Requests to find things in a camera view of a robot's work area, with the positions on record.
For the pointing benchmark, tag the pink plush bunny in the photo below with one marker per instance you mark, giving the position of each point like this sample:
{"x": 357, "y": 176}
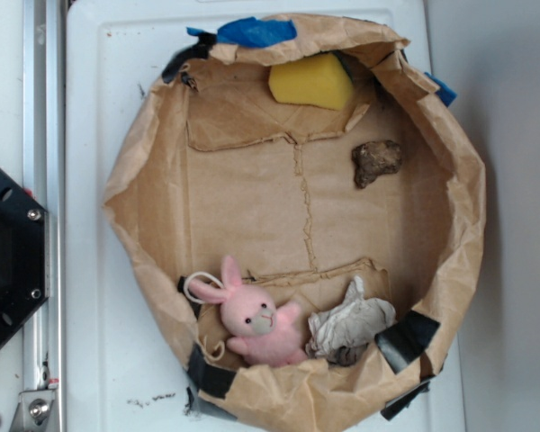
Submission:
{"x": 261, "y": 332}

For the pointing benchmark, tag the brown paper bag bin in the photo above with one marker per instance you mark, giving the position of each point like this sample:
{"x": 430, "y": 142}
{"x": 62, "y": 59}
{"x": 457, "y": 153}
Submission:
{"x": 224, "y": 102}

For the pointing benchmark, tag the brown rock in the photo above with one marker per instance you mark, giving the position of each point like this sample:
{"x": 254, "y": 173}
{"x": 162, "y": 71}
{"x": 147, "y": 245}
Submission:
{"x": 375, "y": 158}

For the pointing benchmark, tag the crumpled grey paper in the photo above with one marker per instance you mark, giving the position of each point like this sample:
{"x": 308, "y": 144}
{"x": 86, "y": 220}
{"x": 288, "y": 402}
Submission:
{"x": 341, "y": 335}

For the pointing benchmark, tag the yellow sponge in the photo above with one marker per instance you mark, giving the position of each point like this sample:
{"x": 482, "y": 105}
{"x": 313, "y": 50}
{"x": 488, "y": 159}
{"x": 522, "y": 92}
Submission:
{"x": 319, "y": 80}

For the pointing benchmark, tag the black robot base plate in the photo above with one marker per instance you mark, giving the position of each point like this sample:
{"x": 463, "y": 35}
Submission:
{"x": 23, "y": 238}

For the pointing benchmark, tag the aluminium rail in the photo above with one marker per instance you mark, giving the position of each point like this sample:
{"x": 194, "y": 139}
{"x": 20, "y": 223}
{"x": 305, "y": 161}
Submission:
{"x": 43, "y": 173}

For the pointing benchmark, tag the metal corner bracket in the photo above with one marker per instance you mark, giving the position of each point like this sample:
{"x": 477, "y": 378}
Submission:
{"x": 36, "y": 411}

